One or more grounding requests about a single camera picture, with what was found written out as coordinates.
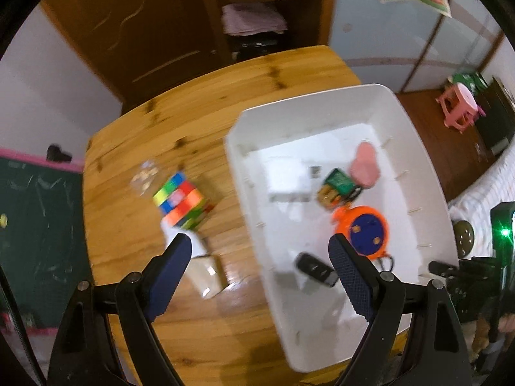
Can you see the pale blue sliding wardrobe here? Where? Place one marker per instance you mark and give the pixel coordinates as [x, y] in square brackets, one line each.
[382, 40]

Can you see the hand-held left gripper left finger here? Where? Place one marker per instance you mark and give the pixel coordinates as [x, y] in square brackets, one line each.
[167, 277]

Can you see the white checked blanket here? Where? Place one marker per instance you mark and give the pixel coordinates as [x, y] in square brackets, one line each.
[483, 189]

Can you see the orange blue round toy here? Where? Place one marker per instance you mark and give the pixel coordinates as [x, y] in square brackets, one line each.
[366, 231]

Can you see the brown wooden door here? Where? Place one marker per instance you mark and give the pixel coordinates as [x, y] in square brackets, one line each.
[132, 20]

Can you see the black car key fob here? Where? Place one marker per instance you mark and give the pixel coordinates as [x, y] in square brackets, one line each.
[316, 269]

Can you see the green and gold box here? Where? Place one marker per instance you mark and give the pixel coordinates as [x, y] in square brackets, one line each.
[338, 187]

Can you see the black easel knob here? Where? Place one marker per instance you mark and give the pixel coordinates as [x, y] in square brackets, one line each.
[58, 152]

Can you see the multicoloured puzzle cube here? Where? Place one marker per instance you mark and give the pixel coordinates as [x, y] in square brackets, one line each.
[181, 201]

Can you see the clear plastic wrapper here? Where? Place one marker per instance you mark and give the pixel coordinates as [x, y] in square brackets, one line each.
[145, 177]

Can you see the pink plastic stool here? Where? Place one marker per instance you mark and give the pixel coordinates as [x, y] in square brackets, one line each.
[460, 104]

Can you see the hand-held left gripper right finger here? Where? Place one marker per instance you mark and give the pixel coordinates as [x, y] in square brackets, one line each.
[352, 277]

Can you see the white plastic bin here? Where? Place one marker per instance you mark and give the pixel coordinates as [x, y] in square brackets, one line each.
[314, 128]

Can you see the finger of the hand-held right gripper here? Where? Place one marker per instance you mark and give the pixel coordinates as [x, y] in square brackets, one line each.
[442, 269]

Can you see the pink oval case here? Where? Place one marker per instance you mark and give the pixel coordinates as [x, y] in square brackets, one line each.
[364, 165]

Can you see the dark green round object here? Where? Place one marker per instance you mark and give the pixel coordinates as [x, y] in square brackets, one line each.
[464, 237]

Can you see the white square box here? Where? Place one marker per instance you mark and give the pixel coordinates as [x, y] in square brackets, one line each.
[287, 177]

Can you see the folded pink cloth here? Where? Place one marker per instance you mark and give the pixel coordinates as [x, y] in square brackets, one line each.
[253, 18]

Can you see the brown wooden shelf unit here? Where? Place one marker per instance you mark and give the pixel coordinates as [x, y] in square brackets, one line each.
[305, 8]

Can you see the person's right hand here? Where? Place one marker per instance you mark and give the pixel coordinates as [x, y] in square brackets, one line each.
[483, 337]

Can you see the green bag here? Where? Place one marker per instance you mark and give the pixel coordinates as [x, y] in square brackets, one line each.
[470, 80]

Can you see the dark wooden cabinet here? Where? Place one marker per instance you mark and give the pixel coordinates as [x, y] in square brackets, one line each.
[497, 120]

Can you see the pink framed green chalkboard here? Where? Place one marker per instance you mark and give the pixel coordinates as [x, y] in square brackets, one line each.
[44, 241]

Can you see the black item under shelf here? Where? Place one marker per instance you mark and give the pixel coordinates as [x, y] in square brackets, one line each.
[255, 45]

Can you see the yellow smiley magnet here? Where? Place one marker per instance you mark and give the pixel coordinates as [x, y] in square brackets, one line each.
[3, 219]

